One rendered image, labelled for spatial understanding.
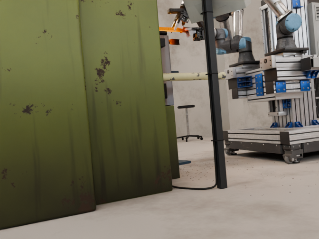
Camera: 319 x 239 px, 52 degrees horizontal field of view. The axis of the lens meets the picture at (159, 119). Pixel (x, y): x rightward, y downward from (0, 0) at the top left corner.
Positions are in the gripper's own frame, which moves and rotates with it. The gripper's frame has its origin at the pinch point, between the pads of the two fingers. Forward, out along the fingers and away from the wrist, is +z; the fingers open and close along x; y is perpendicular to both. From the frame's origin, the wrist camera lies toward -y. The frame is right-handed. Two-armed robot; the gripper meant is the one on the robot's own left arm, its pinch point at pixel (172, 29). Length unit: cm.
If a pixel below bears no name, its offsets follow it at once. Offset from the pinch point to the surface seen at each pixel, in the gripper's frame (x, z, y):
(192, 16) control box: -42.9, 8.5, -6.3
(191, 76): -39, 39, 8
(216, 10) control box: -56, 6, 0
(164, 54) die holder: -16.0, 26.1, -4.2
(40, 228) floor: -63, 136, -39
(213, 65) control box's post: -60, 36, 8
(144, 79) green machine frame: -45, 56, -19
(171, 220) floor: -88, 114, 0
